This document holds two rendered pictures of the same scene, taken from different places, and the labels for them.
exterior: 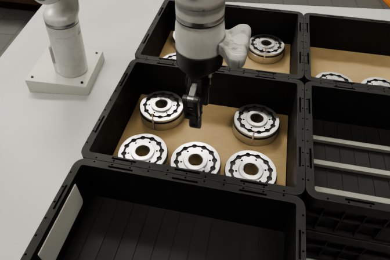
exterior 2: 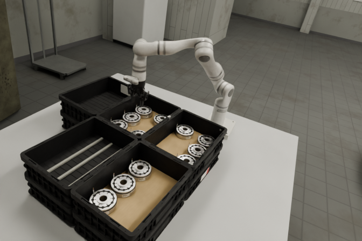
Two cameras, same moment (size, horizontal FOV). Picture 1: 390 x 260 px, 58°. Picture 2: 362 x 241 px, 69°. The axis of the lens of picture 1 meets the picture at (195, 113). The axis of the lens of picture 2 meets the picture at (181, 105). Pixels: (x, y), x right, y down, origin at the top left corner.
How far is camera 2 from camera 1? 1.56 m
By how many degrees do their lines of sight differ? 78
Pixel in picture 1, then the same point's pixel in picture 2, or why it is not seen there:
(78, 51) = (213, 116)
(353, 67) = (152, 196)
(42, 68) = not seen: hidden behind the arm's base
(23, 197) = not seen: hidden behind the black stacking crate
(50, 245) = (123, 87)
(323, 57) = (168, 188)
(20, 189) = not seen: hidden behind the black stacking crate
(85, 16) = (270, 142)
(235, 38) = (132, 77)
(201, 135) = (144, 127)
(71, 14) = (218, 101)
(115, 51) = (232, 144)
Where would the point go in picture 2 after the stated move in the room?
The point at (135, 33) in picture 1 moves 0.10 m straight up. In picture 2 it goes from (249, 155) to (253, 142)
